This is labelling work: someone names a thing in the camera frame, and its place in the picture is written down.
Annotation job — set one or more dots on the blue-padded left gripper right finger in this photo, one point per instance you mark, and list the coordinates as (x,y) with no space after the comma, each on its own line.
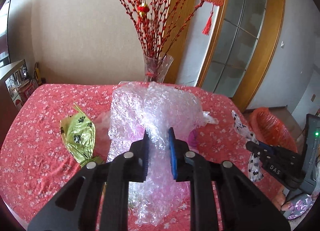
(221,196)

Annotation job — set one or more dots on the glass vase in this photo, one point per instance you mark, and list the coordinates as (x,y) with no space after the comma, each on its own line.
(155,69)

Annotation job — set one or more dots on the red berry branches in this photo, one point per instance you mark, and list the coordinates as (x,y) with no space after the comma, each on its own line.
(156,23)

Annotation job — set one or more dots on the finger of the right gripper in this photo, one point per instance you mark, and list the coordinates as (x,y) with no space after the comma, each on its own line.
(261,149)

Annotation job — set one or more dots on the television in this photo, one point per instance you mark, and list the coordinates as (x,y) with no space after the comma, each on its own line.
(4,51)

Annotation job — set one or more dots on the red box under cabinet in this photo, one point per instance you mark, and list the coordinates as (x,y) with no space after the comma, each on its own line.
(24,92)

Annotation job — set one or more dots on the red-lined trash bin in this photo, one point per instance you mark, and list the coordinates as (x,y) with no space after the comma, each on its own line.
(271,130)

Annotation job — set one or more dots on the glass panel door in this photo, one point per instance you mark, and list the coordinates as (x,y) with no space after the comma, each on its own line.
(235,47)

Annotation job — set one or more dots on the person's right hand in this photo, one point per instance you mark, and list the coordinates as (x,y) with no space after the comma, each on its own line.
(279,202)

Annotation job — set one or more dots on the red floral tablecloth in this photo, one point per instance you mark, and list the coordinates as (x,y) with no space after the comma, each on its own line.
(35,164)

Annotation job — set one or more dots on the clear bubble wrap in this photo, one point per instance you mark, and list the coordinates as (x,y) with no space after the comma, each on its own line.
(152,109)

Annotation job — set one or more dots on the red fu hanging ornament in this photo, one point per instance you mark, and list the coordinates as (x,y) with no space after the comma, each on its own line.
(207,28)

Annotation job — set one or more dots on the green paw-print bag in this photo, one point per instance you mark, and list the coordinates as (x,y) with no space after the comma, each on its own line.
(78,135)

